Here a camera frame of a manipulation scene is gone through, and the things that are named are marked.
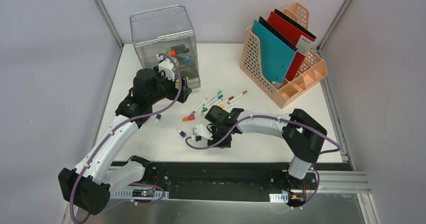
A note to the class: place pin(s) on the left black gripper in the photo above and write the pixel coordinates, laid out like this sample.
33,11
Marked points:
181,91

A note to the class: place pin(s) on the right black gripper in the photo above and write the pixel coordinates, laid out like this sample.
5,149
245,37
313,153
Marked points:
215,140

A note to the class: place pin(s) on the blue white small bottle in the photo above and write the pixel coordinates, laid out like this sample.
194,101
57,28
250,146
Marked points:
157,118

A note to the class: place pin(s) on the orange red short marker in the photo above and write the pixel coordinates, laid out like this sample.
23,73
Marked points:
189,118

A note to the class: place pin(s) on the orange cap black highlighter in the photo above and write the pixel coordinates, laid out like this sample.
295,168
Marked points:
175,52

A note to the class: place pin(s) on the blue cap black highlighter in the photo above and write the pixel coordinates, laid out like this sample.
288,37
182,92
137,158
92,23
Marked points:
183,60

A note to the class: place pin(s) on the clear grey drawer organizer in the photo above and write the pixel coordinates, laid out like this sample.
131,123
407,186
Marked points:
157,29

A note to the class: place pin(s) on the teal folder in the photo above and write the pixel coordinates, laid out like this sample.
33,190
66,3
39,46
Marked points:
277,53

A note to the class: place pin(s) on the red folder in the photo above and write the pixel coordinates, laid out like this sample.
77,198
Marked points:
296,34

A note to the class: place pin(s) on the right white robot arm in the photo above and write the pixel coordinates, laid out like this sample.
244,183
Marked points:
302,133

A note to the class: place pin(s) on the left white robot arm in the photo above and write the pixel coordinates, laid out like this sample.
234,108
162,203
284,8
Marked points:
89,185

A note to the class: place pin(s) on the yellow cap marker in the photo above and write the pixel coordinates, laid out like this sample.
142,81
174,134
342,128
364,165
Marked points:
205,112

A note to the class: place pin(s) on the purple cap marker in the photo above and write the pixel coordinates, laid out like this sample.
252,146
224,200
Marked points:
201,104

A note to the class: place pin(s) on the teal cap marker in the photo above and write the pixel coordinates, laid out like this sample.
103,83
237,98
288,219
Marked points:
213,101

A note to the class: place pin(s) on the dark red cap marker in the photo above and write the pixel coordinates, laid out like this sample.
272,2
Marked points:
226,100

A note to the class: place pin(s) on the brown cap marker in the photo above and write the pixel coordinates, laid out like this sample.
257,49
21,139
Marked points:
236,97

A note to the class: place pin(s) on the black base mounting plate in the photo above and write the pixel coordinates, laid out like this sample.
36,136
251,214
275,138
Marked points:
251,182

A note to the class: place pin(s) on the peach plastic file rack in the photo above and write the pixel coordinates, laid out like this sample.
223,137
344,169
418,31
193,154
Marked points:
310,73

